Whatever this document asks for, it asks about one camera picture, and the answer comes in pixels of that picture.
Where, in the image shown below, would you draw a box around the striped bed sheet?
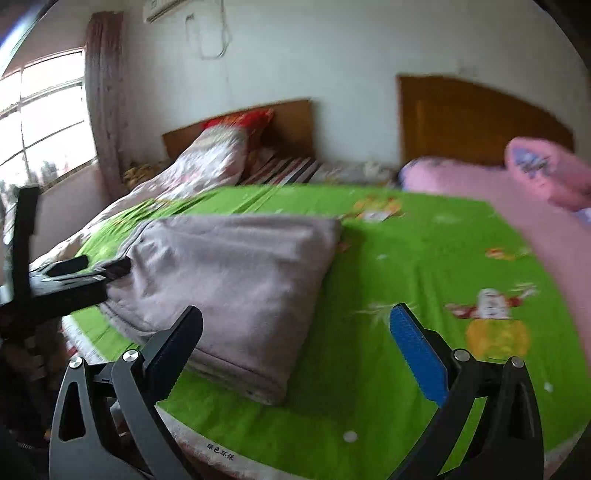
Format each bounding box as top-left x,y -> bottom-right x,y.
241,155 -> 325,186

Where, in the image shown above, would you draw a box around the pink printed pillow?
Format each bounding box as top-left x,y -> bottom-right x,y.
503,136 -> 591,209

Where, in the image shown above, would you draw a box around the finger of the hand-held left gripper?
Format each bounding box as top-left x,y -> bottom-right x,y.
31,257 -> 133,284
44,255 -> 90,278

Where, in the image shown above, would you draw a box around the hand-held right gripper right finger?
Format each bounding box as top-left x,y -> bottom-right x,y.
385,303 -> 542,480

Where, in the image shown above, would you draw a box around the pink floral curtain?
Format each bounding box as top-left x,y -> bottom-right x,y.
85,11 -> 129,195

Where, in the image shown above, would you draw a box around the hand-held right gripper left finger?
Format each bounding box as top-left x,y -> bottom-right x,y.
48,305 -> 204,480

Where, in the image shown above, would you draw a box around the yellow brown plush toy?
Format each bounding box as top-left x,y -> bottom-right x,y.
121,161 -> 172,188

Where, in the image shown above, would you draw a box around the white wall cable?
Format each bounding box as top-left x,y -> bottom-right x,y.
185,13 -> 230,61

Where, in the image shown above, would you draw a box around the green cartoon print blanket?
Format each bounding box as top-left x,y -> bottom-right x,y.
60,184 -> 591,478

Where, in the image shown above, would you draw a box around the pink fleece blanket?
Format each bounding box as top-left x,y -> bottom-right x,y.
398,156 -> 591,374

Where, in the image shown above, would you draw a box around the red pillow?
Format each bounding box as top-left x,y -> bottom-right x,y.
202,108 -> 276,140

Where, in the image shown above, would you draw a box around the pink floral quilt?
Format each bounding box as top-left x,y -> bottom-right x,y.
30,127 -> 250,273

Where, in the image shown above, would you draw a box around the arched wooden headboard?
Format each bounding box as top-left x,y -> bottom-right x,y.
397,75 -> 576,168

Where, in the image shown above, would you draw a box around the mauve knit pants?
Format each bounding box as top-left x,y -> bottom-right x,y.
99,215 -> 344,407

